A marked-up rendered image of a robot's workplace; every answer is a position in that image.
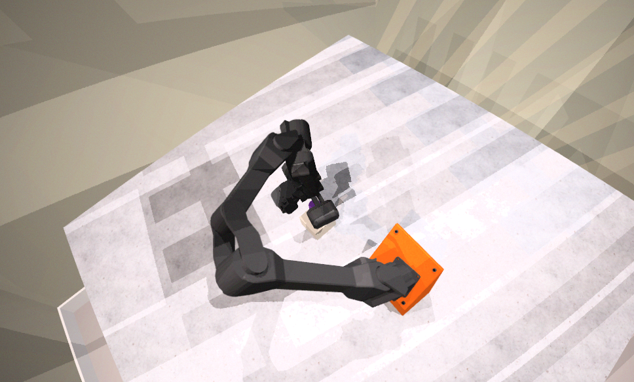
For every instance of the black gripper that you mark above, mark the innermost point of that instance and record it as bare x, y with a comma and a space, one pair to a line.
322, 213

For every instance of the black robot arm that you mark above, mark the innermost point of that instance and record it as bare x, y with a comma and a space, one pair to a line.
252, 268

